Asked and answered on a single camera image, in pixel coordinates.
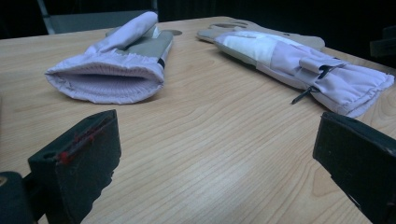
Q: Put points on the lilac white ski glove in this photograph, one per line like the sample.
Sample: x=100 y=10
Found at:
x=109 y=84
x=342 y=84

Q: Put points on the beige knit glove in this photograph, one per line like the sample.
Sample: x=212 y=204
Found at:
x=308 y=41

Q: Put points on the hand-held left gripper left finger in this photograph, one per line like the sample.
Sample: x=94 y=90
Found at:
x=84 y=161

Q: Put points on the white metal stand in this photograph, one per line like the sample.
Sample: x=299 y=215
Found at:
x=93 y=20

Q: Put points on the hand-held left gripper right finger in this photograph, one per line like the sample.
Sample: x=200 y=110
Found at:
x=361 y=161

